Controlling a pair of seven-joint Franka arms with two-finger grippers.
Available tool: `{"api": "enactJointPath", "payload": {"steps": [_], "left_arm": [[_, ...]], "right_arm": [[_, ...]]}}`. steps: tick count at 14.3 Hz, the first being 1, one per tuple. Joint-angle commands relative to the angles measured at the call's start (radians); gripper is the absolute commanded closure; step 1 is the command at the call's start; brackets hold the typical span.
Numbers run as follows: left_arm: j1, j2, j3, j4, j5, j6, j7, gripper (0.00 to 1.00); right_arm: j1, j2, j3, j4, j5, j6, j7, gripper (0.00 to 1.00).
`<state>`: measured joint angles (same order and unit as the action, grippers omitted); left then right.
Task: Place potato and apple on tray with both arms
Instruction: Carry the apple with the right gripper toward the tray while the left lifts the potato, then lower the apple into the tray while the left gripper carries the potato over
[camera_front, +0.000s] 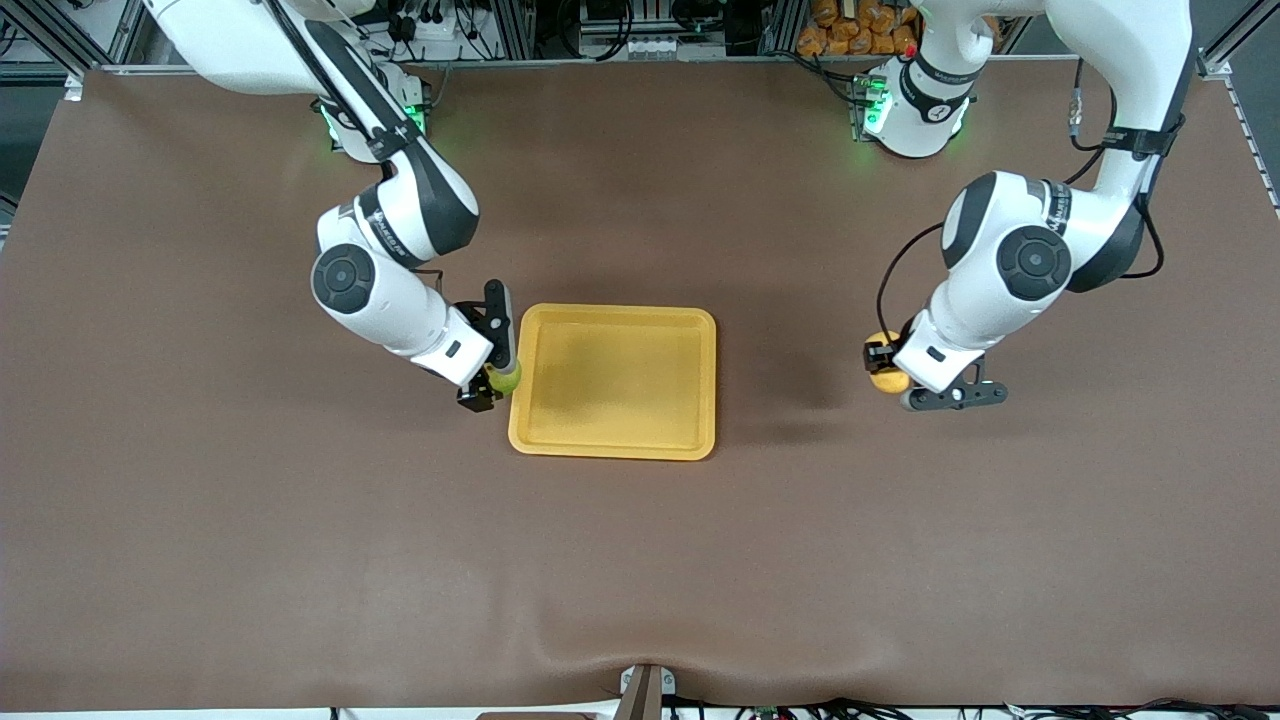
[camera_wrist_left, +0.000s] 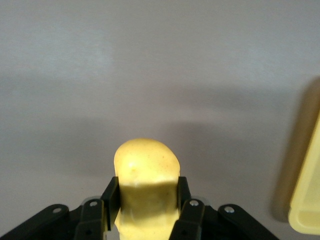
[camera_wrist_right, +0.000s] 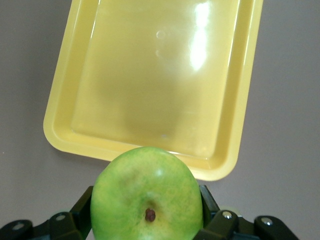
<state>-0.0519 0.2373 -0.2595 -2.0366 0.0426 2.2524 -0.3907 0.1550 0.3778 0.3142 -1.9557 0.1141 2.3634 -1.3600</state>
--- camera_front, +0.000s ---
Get yellow potato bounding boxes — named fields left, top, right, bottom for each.
left=866, top=330, right=913, bottom=395

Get yellow plastic tray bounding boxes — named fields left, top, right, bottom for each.
left=507, top=303, right=719, bottom=462

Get white power strip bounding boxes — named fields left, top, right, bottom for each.
left=395, top=0, right=486, bottom=43

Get pile of orange food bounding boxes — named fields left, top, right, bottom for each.
left=797, top=0, right=919, bottom=58

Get grey electronic device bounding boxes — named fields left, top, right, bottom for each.
left=578, top=0, right=693, bottom=59

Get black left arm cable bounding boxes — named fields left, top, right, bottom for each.
left=877, top=55, right=1186, bottom=341

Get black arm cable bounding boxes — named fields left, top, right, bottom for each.
left=260, top=0, right=466, bottom=306
left=877, top=55, right=1186, bottom=341

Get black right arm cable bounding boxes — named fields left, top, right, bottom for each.
left=260, top=0, right=466, bottom=306

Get aluminium table frame rail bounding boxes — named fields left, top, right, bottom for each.
left=100, top=56, right=1216, bottom=75

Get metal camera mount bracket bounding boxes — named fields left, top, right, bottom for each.
left=618, top=664, right=677, bottom=720

